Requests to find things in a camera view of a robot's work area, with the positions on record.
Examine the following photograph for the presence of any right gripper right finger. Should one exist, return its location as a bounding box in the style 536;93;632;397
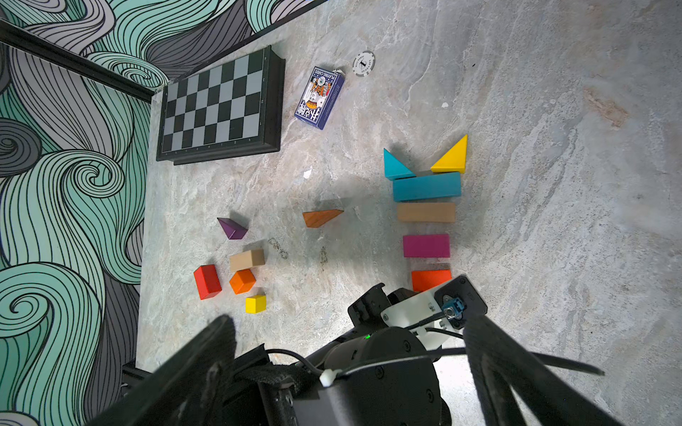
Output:
464;316;619;425

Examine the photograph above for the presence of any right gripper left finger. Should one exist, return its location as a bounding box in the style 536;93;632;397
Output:
90;315;236;425

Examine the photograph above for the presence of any orange rectangular block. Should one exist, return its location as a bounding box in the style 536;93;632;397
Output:
411;270;452;292

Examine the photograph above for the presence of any red rectangular block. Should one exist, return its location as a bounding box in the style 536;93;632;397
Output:
194;264;222;300

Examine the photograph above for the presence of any magenta long block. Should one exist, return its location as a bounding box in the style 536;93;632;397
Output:
403;234;450;258

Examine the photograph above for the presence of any natural wood long block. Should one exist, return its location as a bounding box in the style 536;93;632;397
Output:
397;202;456;223

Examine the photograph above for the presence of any purple triangle block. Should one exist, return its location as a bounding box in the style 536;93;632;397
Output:
217;218;248;240

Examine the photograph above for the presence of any teal long block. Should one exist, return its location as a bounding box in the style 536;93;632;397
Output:
393;172;462;202

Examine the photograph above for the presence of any teal triangle block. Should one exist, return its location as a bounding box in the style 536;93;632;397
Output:
383;149;417;181

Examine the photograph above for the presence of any orange triangle block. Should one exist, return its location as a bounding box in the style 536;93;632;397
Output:
303;209;343;228

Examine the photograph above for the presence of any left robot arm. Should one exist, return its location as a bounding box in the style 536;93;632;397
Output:
222;328;453;425

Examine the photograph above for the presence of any yellow cube block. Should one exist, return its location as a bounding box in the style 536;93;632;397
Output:
245;295;267;314

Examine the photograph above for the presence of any orange cube block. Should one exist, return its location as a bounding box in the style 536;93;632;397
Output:
229;269;257;295

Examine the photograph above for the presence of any black grey chessboard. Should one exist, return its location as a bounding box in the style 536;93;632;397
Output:
156;46;286;165

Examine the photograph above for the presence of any blue playing card box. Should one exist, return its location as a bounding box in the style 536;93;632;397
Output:
294;67;346;130

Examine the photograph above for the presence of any white poker chip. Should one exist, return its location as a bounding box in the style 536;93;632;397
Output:
352;51;376;77

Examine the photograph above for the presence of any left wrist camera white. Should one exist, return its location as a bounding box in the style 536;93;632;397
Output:
347;274;488;350

